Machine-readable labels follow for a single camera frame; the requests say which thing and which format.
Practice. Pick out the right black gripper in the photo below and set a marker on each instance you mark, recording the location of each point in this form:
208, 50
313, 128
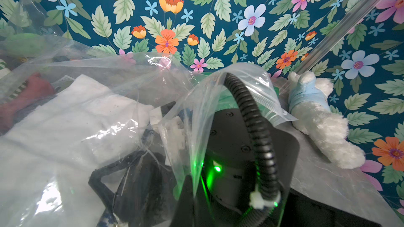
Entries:
140, 190

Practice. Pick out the green t-shirt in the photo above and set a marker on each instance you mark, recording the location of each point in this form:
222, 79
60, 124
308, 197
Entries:
227, 101

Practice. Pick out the clear plastic vacuum bag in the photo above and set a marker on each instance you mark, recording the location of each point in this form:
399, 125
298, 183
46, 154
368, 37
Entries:
183, 107

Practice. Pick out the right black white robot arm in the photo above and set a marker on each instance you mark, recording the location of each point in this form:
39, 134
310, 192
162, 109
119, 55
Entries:
301, 211

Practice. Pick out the white teddy bear blue shirt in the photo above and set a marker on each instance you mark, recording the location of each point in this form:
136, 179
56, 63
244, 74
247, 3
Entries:
308, 102

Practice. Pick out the red garment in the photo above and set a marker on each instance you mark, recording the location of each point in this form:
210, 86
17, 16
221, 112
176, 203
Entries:
36, 89

